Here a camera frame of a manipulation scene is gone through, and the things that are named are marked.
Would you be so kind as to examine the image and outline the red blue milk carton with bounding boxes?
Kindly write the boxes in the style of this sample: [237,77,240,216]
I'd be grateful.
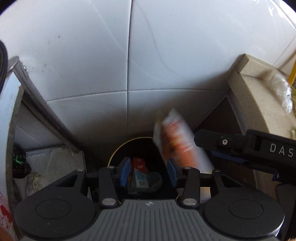
[133,158,149,189]

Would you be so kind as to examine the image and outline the orange white cardboard box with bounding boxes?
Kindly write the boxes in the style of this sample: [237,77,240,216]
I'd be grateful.
[152,109,214,174]

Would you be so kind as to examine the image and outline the black trash bin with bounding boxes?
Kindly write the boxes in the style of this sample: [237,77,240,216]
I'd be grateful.
[108,137,180,201]

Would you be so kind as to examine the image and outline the crumpled clear plastic bag corner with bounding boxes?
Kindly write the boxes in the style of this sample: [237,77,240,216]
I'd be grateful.
[268,73,293,113]

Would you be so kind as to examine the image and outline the yellow gas hose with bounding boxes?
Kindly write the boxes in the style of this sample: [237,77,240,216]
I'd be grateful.
[287,64,296,87]

